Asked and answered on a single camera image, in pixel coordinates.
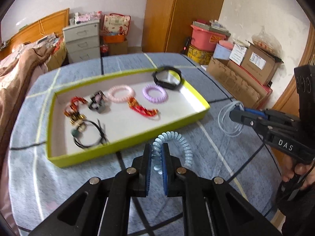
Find light blue spiral hair tie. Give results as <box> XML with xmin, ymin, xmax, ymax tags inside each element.
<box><xmin>151</xmin><ymin>130</ymin><xmax>194</xmax><ymax>175</ymax></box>

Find yellow patterned box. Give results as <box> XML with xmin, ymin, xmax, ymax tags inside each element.
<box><xmin>187</xmin><ymin>45</ymin><xmax>213</xmax><ymax>65</ymax></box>

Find purple spiral hair tie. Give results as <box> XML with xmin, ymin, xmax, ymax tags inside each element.
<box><xmin>141</xmin><ymin>84</ymin><xmax>169</xmax><ymax>104</ymax></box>

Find pink plastic bin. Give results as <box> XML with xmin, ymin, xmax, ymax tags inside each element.
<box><xmin>191</xmin><ymin>25</ymin><xmax>226</xmax><ymax>52</ymax></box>

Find grey blue cord hair tie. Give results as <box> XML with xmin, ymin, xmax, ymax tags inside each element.
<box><xmin>217</xmin><ymin>100</ymin><xmax>246</xmax><ymax>138</ymax></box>

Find right hand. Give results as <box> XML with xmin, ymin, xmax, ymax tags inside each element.
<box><xmin>281</xmin><ymin>155</ymin><xmax>314</xmax><ymax>190</ymax></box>

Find black wristband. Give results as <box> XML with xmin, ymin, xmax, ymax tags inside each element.
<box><xmin>152</xmin><ymin>65</ymin><xmax>183</xmax><ymax>90</ymax></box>

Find plastic bag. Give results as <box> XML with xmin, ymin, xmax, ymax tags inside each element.
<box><xmin>251</xmin><ymin>26</ymin><xmax>283</xmax><ymax>58</ymax></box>

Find black cord green bead tie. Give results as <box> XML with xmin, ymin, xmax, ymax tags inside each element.
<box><xmin>70</xmin><ymin>119</ymin><xmax>108</xmax><ymax>149</ymax></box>

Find red white gift bag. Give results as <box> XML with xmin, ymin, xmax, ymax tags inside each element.
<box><xmin>101</xmin><ymin>13</ymin><xmax>131</xmax><ymax>36</ymax></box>

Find pink items on cabinet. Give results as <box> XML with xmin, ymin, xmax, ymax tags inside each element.
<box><xmin>69</xmin><ymin>11</ymin><xmax>102</xmax><ymax>26</ymax></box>

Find flat cardboard boxes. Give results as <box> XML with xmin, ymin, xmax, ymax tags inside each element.
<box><xmin>207</xmin><ymin>58</ymin><xmax>272</xmax><ymax>108</ymax></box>

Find orange box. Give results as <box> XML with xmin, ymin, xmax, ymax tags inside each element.
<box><xmin>102</xmin><ymin>34</ymin><xmax>125</xmax><ymax>44</ymax></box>

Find brown cardboard box with label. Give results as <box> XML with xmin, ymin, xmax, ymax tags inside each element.
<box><xmin>241</xmin><ymin>43</ymin><xmax>283</xmax><ymax>85</ymax></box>

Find wooden bed headboard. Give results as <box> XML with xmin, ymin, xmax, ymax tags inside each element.
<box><xmin>1</xmin><ymin>8</ymin><xmax>69</xmax><ymax>59</ymax></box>

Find cola bottle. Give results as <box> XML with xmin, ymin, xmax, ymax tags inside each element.
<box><xmin>100</xmin><ymin>44</ymin><xmax>109</xmax><ymax>57</ymax></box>

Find red gold knot bracelet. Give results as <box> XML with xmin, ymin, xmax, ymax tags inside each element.
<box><xmin>63</xmin><ymin>96</ymin><xmax>89</xmax><ymax>126</ymax></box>

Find red braided knot bracelet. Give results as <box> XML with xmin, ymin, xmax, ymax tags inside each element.
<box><xmin>127</xmin><ymin>96</ymin><xmax>161</xmax><ymax>121</ymax></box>

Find pink spiral hair tie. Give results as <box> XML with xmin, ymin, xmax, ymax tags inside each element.
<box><xmin>106</xmin><ymin>84</ymin><xmax>137</xmax><ymax>103</ymax></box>

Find blue patterned tablecloth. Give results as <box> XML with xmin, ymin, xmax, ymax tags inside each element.
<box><xmin>5</xmin><ymin>53</ymin><xmax>280</xmax><ymax>235</ymax></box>

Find wooden wardrobe door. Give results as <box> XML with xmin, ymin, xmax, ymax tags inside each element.
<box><xmin>142</xmin><ymin>0</ymin><xmax>224</xmax><ymax>53</ymax></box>

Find white blue box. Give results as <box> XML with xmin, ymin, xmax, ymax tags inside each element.
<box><xmin>212</xmin><ymin>44</ymin><xmax>232</xmax><ymax>60</ymax></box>

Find grey three drawer cabinet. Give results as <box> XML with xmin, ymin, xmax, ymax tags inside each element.
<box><xmin>63</xmin><ymin>19</ymin><xmax>100</xmax><ymax>63</ymax></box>

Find black hair tie pink charm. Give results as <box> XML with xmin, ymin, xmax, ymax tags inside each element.
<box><xmin>88</xmin><ymin>91</ymin><xmax>109</xmax><ymax>114</ymax></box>

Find green white tray box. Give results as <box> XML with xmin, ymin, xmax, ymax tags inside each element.
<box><xmin>46</xmin><ymin>69</ymin><xmax>210</xmax><ymax>167</ymax></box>

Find small cardboard box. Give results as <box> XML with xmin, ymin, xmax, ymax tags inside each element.
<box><xmin>108</xmin><ymin>39</ymin><xmax>128</xmax><ymax>56</ymax></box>

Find brown blanket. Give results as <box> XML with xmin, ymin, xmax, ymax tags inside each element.
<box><xmin>1</xmin><ymin>46</ymin><xmax>54</xmax><ymax>163</ymax></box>

